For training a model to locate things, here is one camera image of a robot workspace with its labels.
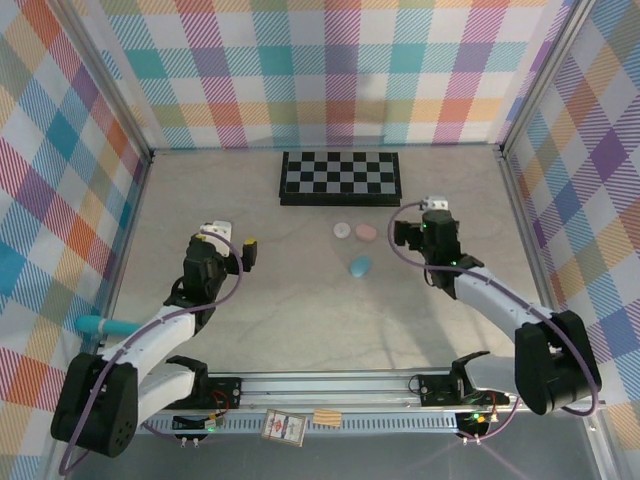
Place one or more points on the pink earbud charging case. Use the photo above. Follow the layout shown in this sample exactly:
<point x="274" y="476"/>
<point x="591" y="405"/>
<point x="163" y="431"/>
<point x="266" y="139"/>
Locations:
<point x="365" y="231"/>

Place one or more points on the blue earbud charging case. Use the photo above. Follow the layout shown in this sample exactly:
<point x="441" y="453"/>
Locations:
<point x="361" y="266"/>

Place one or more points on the white earbud charging case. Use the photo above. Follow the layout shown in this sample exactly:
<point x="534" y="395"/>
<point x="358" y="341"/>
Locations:
<point x="342" y="230"/>

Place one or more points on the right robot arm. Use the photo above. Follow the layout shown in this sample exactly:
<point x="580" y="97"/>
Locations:
<point x="500" y="295"/>

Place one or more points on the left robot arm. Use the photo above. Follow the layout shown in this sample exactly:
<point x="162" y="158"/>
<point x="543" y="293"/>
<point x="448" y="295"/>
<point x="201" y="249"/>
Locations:
<point x="150" y="340"/>

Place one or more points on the black folding chessboard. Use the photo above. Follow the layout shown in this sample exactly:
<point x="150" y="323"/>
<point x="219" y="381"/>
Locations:
<point x="340" y="175"/>

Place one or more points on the teal marker pen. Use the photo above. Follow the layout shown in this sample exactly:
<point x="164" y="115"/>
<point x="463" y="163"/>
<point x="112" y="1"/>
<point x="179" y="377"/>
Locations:
<point x="120" y="327"/>

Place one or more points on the small electronics board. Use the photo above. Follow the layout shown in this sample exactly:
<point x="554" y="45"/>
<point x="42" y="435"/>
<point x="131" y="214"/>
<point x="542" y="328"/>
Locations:
<point x="210" y="425"/>
<point x="475" y="419"/>

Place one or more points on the perforated metal strip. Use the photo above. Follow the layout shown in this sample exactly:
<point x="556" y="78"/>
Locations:
<point x="240" y="426"/>

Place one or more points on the playing card box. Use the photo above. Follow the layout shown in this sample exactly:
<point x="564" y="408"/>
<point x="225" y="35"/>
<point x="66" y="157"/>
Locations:
<point x="284" y="426"/>

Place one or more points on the striped wooden block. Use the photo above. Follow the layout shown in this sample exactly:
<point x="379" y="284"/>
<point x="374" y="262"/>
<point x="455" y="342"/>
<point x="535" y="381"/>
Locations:
<point x="327" y="417"/>

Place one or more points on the aluminium side rail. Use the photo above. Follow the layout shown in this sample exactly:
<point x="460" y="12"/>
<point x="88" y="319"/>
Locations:
<point x="523" y="210"/>
<point x="132" y="205"/>

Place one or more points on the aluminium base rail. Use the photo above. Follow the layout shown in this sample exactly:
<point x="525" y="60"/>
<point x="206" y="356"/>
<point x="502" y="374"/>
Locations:
<point x="325" y="392"/>

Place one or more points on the aluminium frame post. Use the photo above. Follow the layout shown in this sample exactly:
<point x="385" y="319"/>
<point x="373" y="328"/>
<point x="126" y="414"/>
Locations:
<point x="105" y="75"/>
<point x="545" y="75"/>

